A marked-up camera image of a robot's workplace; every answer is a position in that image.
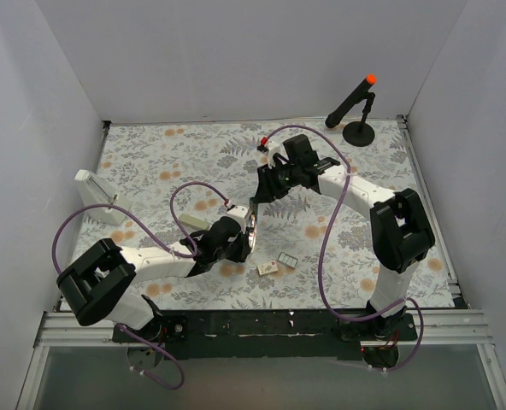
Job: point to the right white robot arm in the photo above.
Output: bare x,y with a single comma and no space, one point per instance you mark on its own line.
401,232

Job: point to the light blue stapler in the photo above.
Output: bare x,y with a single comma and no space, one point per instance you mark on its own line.
251,226

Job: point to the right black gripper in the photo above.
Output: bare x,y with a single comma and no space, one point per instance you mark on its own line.
268,184

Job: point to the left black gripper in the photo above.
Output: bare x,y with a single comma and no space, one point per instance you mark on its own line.
243,246

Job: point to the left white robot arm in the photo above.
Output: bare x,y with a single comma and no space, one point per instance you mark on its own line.
98,285

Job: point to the floral table mat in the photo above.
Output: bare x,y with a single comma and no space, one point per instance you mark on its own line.
187,169

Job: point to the white metronome device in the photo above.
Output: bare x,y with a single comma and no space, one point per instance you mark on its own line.
95,190

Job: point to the black microphone orange tip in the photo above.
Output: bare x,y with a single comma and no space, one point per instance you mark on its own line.
359,94

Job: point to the beige stapler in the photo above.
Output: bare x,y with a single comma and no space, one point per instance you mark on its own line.
193,222

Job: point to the black microphone stand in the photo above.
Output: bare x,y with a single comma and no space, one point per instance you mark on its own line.
360,133

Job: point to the staple box sleeve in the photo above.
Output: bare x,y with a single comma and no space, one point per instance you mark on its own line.
268,268

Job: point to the staple tray with staples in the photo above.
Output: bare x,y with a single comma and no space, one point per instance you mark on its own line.
288,260

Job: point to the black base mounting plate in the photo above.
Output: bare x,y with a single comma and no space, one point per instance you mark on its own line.
203,334

